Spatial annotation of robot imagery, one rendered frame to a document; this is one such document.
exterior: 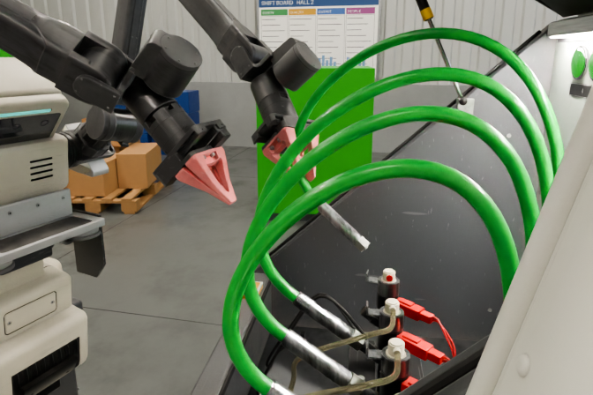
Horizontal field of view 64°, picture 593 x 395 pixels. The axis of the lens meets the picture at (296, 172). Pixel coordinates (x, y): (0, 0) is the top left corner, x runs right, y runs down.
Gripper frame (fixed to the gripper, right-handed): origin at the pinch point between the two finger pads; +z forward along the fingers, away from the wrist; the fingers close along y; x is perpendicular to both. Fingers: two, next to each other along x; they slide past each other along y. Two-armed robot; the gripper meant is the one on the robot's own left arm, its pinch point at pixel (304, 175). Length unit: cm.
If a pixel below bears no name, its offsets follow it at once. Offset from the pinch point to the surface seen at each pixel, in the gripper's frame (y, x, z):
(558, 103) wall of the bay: 34.8, -27.6, 2.1
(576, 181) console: -26, -38, 28
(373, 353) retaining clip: -11.4, -9.7, 29.1
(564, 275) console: -29, -36, 32
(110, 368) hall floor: 33, 185, -22
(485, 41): 4.2, -31.5, 1.9
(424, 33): 1.6, -27.0, -3.5
